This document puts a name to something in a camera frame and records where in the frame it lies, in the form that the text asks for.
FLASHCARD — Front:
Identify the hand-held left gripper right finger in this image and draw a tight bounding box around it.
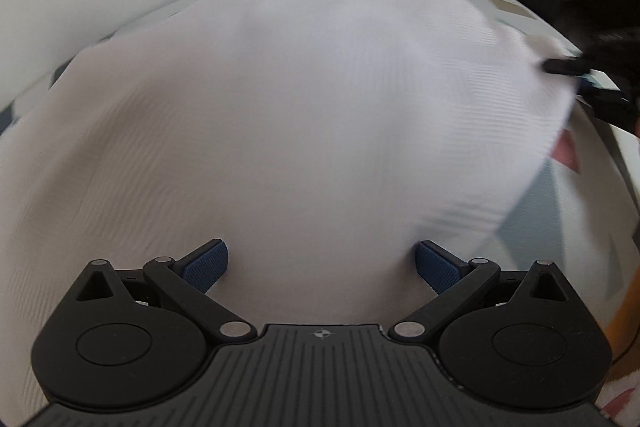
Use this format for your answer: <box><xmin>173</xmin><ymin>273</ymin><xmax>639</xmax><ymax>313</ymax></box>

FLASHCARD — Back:
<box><xmin>392</xmin><ymin>240</ymin><xmax>576</xmax><ymax>344</ymax></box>

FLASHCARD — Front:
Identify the geometric patterned table mat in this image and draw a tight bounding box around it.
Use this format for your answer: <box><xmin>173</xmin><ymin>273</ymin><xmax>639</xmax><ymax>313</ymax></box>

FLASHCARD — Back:
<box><xmin>0</xmin><ymin>0</ymin><xmax>640</xmax><ymax>427</ymax></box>

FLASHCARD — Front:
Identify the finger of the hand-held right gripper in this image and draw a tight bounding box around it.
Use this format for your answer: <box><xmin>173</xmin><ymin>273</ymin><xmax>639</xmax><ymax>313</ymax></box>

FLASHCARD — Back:
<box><xmin>574</xmin><ymin>77</ymin><xmax>638</xmax><ymax>128</ymax></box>
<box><xmin>542</xmin><ymin>57</ymin><xmax>593</xmax><ymax>76</ymax></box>

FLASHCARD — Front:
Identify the white textured garment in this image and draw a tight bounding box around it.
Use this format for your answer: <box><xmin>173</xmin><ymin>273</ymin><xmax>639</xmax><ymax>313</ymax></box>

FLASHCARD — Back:
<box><xmin>0</xmin><ymin>0</ymin><xmax>583</xmax><ymax>413</ymax></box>

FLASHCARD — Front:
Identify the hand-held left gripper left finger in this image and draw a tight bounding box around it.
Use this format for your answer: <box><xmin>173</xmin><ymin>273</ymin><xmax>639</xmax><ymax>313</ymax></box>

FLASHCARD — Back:
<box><xmin>70</xmin><ymin>238</ymin><xmax>254</xmax><ymax>346</ymax></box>

